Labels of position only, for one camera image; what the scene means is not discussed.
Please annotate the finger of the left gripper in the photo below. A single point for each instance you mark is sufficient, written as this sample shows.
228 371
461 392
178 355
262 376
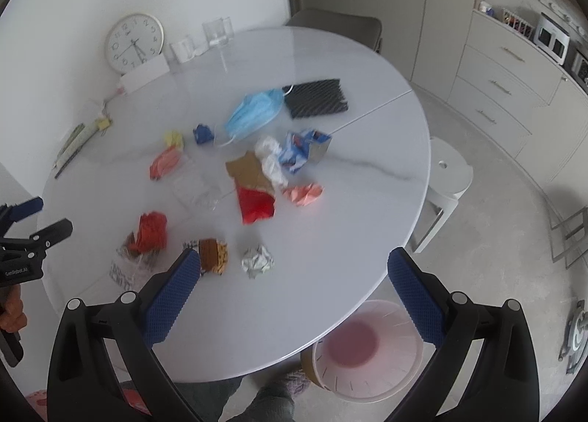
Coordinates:
36 246
10 214

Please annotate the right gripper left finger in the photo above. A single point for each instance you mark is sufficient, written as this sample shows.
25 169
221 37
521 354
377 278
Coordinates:
82 383

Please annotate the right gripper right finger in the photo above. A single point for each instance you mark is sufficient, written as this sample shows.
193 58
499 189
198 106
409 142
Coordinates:
504 385

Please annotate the yellow paper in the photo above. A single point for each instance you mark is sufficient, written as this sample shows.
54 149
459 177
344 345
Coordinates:
174 139

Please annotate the brown yellow snack wrapper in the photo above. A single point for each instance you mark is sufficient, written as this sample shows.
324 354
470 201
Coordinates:
213 254

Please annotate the blue surgical face mask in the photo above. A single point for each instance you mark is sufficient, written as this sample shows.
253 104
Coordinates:
254 112

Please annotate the pink paper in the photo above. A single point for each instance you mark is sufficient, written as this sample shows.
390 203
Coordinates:
303 195

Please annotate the black foam fruit net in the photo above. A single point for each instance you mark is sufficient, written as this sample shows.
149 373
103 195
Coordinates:
315 99

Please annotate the white pink trash bin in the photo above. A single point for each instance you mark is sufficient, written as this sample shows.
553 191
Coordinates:
368 358

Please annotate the person's left hand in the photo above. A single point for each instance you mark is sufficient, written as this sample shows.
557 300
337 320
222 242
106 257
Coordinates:
13 319

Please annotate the grey floor exercise device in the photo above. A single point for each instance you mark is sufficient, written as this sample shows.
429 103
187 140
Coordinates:
574 345

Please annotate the crumpled red paper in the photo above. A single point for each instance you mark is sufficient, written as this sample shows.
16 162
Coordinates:
151 235

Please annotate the yellow sticky clip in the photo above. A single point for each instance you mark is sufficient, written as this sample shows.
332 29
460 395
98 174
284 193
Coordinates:
103 124

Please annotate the orange snack wrapper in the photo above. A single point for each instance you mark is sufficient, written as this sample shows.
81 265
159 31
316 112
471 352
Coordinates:
164 163

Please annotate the clear crushed plastic bottle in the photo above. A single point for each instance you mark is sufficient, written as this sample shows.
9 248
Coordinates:
194 186

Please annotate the white card box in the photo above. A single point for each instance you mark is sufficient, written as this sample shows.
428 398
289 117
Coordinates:
144 74

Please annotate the crumpled dark blue paper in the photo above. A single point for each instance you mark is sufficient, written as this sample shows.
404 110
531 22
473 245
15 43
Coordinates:
203 135

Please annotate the crumpled silver white paper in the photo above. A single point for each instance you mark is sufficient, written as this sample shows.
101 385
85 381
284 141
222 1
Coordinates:
257 261

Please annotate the white plastic stool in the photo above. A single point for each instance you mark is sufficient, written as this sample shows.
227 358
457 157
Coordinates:
450 177

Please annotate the red plastic wrapper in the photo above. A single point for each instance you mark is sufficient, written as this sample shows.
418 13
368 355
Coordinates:
255 204

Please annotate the torn brown cardboard piece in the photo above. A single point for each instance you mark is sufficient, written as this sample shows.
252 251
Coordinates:
247 172

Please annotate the crumpled white tissue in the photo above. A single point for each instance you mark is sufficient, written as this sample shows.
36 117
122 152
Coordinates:
267 150

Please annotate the clear glass cup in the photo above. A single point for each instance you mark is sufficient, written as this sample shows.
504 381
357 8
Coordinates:
218 32

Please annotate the white drawer cabinet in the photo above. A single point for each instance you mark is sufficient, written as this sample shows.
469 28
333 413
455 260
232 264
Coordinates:
519 98

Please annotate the blue crushed carton box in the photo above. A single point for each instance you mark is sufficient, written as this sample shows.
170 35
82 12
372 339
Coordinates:
303 147

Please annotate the silver toaster oven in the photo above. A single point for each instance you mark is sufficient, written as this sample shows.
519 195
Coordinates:
552 39

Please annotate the round white wall clock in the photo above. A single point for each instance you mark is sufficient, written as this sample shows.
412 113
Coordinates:
133 41

